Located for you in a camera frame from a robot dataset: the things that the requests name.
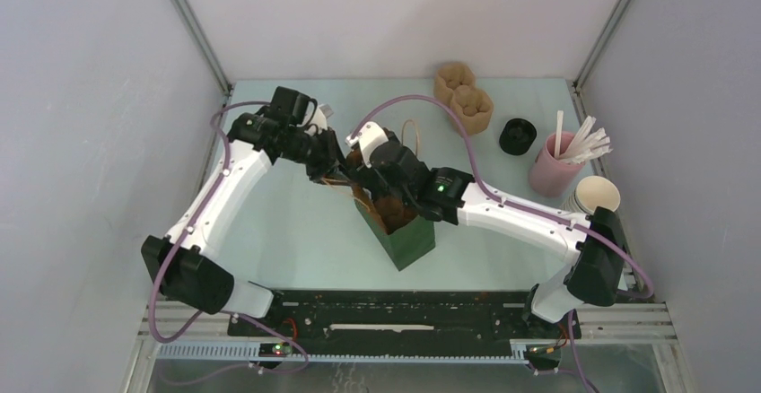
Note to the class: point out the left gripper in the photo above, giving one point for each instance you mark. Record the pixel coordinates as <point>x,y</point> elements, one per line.
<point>334,163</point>

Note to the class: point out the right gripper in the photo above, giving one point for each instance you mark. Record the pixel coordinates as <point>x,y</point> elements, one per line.
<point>367,174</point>

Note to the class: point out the green paper bag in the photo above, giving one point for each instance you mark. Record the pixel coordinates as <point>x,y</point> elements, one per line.
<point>404,246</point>

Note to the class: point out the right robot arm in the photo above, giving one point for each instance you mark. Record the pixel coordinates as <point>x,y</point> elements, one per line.
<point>591,246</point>

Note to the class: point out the stacked brown cup carriers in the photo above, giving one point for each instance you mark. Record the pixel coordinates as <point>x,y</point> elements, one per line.
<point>454,85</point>

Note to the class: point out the stack of black lids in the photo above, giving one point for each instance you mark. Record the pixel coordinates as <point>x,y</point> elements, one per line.
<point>517,136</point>

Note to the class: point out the pink straw holder cup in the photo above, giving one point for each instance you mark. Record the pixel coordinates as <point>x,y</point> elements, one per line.
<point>548,176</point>

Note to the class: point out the single white straw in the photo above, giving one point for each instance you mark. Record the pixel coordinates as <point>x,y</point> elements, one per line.
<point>558,134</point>

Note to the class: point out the bundle of white straws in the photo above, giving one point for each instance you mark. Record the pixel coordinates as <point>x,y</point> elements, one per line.
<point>587,144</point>

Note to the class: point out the stack of paper cups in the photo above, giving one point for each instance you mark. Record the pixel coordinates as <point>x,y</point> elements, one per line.
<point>590,193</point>

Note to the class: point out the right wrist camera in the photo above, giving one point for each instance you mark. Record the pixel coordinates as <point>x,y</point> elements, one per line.
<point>367,139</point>

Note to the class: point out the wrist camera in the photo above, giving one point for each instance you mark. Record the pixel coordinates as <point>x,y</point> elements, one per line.
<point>367,139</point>
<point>319,121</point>

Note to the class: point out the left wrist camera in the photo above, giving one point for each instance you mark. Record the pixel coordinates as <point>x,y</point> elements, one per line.
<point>319,121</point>

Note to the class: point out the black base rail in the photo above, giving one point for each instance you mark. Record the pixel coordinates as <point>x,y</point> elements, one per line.
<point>413,324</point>

